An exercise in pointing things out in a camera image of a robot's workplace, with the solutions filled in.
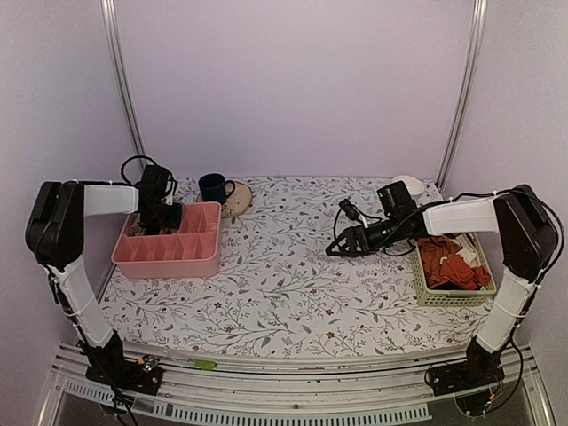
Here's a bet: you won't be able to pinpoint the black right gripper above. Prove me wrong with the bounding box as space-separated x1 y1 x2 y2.
327 215 404 256

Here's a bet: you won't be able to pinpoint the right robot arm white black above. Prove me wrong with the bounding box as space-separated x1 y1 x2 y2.
326 181 564 387

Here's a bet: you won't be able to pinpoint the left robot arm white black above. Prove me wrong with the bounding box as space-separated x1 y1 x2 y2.
25 162 183 385

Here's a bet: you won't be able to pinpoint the grey rolled garment in organizer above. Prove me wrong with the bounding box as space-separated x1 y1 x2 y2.
125 220 144 237

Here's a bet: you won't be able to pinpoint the pink divided organizer box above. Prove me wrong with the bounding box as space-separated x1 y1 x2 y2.
112 202 221 279

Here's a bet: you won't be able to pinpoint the dark blue mug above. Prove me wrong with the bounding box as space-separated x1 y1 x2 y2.
198 173 236 204

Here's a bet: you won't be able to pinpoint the white bowl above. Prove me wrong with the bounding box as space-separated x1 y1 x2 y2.
391 175 425 200

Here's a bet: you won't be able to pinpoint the beige plush toy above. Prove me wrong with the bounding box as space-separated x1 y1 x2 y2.
221 182 253 218

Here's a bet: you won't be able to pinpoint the floral tablecloth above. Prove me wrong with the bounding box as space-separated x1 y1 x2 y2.
100 177 490 359

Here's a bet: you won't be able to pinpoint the orange clothes in basket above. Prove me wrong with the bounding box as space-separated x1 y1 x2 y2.
418 236 492 291

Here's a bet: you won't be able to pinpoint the pale green plastic basket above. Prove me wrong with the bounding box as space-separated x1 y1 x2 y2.
410 233 497 307

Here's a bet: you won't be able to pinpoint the green tape scrap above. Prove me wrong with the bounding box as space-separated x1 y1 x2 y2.
190 358 217 371

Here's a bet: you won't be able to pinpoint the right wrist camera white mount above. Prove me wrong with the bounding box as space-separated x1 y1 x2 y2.
339 199 368 228

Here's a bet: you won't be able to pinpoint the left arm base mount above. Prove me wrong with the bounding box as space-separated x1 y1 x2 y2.
86 357 164 396

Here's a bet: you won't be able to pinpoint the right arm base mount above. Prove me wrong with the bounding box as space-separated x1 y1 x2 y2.
424 355 505 396

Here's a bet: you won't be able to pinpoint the left aluminium frame post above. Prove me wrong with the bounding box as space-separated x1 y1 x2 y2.
100 0 146 172

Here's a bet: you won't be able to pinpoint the aluminium frame post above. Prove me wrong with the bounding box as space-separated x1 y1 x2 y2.
436 0 488 193
100 0 146 172

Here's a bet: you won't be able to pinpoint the right aluminium frame post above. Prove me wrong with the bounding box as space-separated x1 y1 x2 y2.
436 0 488 193

